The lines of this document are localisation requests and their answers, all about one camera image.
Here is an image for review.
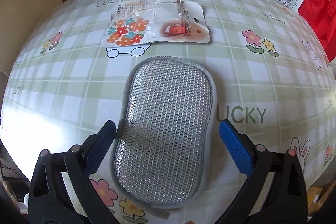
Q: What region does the green plaid bunny tablecloth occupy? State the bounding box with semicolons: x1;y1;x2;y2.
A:
1;0;335;223

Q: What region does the flower print plastic package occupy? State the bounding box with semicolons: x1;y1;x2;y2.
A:
101;0;210;48

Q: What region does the red apron on wall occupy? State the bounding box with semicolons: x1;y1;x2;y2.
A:
298;0;336;61

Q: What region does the silver mesh scrub sponge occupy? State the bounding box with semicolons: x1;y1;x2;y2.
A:
110;56;217;217

